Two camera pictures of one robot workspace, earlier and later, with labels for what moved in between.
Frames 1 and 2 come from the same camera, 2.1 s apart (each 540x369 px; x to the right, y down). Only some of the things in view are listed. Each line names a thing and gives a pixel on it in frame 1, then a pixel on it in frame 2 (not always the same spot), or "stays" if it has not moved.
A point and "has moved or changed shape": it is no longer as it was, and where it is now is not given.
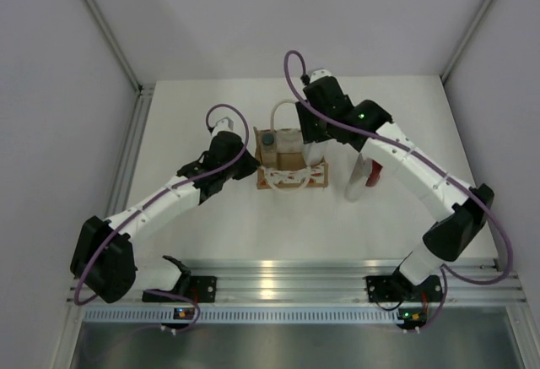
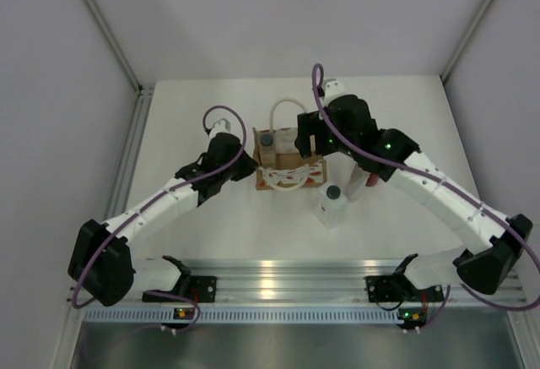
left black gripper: x=251 y=165 stays
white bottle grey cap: x=315 y=152 has moved or changed shape
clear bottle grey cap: x=269 y=150 stays
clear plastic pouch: x=359 y=178 stays
